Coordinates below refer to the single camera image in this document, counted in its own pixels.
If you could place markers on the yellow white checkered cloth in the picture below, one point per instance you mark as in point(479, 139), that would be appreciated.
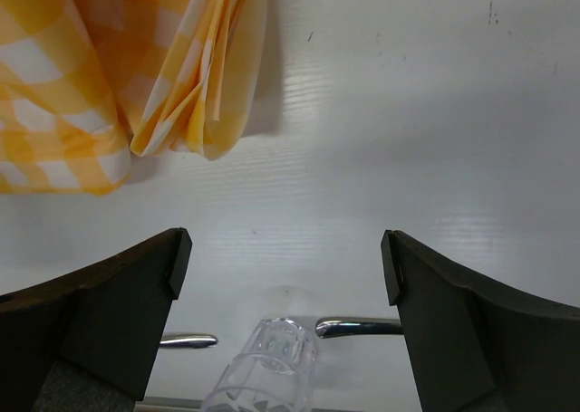
point(87, 85)

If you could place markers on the silver fork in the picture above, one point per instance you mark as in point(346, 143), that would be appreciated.
point(183, 341)

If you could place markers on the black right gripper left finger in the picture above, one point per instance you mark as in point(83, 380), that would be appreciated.
point(88, 340)

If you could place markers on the clear plastic cup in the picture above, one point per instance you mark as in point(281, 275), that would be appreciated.
point(273, 372)

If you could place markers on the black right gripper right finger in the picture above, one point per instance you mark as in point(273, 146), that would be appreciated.
point(476, 344)

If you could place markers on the silver table knife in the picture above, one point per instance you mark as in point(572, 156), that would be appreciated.
point(337, 327)

